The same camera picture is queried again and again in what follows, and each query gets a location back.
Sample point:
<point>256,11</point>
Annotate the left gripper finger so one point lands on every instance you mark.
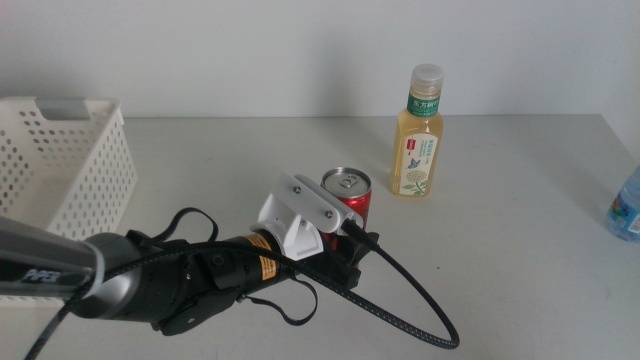
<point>362,256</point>

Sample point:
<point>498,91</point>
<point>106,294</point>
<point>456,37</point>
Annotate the red cola can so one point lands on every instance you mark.
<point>357,202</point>

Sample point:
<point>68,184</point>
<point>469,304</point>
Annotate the yellow tea bottle green label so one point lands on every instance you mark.
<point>415,150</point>

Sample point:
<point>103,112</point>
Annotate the clear water bottle blue cap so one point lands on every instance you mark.
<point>627,210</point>

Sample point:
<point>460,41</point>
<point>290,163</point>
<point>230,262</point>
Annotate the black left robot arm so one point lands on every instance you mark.
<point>125,292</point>

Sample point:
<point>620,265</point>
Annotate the white perforated plastic basket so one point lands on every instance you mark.
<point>114,106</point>

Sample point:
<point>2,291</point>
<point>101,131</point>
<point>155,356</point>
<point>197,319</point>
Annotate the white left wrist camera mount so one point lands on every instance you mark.
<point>290,210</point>

